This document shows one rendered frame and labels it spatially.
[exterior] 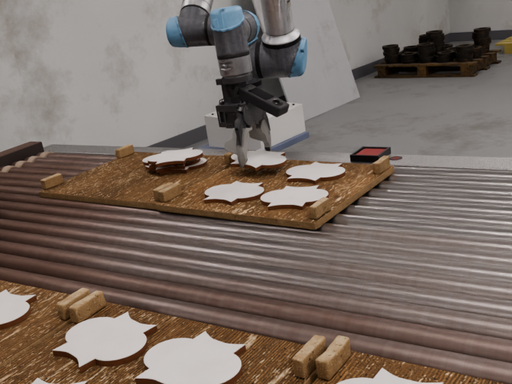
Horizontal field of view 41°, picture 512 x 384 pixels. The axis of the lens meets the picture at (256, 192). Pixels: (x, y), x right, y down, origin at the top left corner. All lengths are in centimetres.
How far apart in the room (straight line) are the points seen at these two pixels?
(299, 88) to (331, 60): 62
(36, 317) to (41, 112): 406
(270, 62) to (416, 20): 724
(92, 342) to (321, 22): 602
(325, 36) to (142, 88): 203
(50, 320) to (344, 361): 48
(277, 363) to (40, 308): 45
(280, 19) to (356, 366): 135
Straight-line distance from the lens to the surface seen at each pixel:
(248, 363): 89
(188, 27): 171
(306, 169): 158
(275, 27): 204
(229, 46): 157
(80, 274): 131
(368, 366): 86
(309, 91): 642
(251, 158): 164
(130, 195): 164
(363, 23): 819
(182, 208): 149
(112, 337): 100
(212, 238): 134
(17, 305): 118
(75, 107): 530
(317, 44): 669
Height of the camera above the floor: 141
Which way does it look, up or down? 18 degrees down
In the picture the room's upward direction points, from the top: 9 degrees counter-clockwise
